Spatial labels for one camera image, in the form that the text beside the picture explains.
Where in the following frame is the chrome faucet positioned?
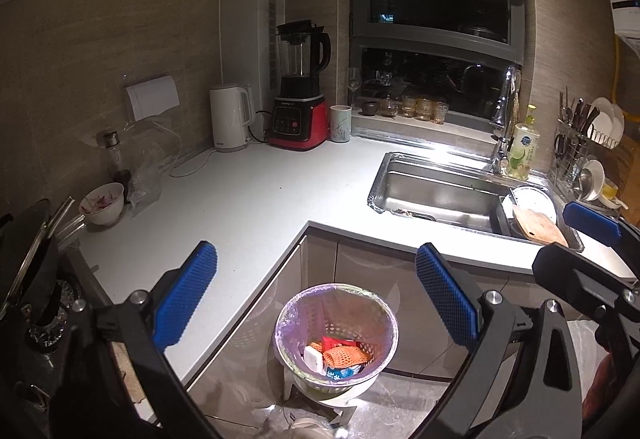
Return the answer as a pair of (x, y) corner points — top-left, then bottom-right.
(490, 65), (522, 174)

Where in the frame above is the clear plastic bag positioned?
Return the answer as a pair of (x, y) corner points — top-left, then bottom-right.
(125, 139), (166, 210)

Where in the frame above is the red snack packet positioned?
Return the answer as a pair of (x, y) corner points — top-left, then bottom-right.
(321, 336), (363, 352)

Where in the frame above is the white plate in sink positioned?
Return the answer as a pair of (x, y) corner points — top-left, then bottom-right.
(502, 185), (558, 240)

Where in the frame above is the black pan with glass lid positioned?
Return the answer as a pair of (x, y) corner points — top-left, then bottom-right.
(0, 199), (61, 320)

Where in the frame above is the bunch of kitchen knives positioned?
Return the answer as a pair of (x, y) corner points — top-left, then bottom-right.
(559, 86), (601, 132)

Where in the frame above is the clear wine glass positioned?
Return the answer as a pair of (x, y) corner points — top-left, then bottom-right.
(347, 67), (362, 110)

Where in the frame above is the gas stove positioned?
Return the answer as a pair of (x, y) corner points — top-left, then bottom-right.
(20, 264), (88, 355)

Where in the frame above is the orange foam fruit net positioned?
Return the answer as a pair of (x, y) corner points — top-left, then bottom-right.
(322, 344), (371, 368)

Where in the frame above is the small white bowl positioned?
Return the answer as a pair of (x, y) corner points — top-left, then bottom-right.
(582, 160), (607, 202)

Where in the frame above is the trash bin with purple bag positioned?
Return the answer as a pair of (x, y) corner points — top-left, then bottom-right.
(274, 283), (401, 407)

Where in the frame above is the white bowl of onion skins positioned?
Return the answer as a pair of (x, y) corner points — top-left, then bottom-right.
(80, 182), (126, 226)

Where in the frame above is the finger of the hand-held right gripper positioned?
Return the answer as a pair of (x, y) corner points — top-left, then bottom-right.
(562, 200), (640, 270)
(532, 243), (640, 321)

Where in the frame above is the wooden cutting board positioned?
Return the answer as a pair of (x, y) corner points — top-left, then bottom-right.
(512, 204), (571, 249)

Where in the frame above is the glass bottle with metal cap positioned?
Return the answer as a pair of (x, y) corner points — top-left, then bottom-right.
(96, 130), (132, 184)

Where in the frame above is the white stool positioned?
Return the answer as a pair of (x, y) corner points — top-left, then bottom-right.
(281, 371), (362, 427)

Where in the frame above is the black power cable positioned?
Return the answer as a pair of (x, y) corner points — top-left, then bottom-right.
(249, 110), (275, 142)

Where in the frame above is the red and black blender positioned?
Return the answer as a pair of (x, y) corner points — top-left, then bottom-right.
(269, 20), (332, 152)

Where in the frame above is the pale ceramic cup with flower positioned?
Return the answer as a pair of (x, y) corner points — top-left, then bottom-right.
(330, 105), (352, 144)

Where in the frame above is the white electric kettle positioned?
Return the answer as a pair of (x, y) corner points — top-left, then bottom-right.
(209, 84), (255, 154)

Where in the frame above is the grey base cabinet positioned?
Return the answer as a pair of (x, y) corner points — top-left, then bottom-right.
(185, 229), (541, 439)

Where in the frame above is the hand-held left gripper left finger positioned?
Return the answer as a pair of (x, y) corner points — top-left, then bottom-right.
(59, 240), (221, 439)

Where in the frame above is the metal dish rack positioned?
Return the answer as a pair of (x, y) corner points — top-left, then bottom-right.
(547, 119), (631, 212)

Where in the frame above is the white wall appliance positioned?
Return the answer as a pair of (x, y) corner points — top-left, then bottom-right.
(612, 1), (640, 40)

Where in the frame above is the white power cable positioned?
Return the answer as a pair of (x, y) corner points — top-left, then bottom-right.
(150, 118), (217, 178)

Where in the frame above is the white wall outlet cover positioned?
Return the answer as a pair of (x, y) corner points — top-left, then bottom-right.
(124, 75), (180, 122)

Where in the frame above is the dish soap bottle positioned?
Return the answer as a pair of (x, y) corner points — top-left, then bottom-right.
(502, 105), (542, 180)

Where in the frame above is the yellow hose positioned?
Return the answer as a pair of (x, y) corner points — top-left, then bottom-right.
(611, 36), (627, 107)

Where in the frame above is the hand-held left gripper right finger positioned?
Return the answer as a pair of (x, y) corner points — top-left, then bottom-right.
(414, 242), (586, 439)

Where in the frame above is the stainless steel sink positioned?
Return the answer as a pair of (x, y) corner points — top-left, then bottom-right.
(370, 151), (586, 254)

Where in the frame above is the white foam block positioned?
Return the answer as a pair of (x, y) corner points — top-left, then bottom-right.
(305, 343), (326, 375)

